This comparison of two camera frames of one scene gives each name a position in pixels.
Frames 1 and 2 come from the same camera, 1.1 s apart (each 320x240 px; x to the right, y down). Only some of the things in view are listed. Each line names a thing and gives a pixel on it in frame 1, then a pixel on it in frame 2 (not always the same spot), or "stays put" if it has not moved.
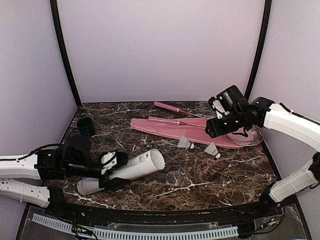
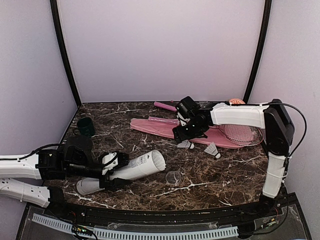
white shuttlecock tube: (153, 159) stays put
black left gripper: (113, 183) stays put
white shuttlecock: (183, 142) stays put
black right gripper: (215, 129) → (180, 135)
